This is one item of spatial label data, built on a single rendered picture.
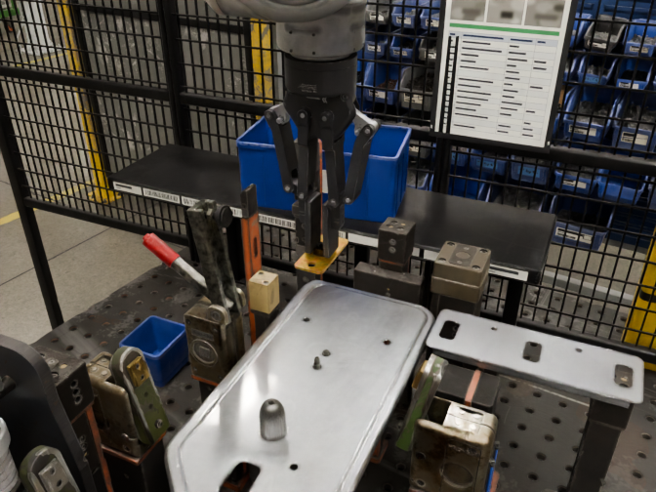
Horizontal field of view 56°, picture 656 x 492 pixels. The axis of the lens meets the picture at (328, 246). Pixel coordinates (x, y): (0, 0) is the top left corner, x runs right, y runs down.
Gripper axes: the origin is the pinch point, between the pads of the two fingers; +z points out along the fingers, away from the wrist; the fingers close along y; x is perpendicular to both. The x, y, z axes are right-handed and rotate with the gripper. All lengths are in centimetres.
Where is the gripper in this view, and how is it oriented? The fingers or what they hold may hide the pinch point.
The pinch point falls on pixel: (321, 225)
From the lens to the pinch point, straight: 73.9
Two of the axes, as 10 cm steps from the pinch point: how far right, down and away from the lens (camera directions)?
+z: 0.0, 8.6, 5.1
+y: 9.1, 2.1, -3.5
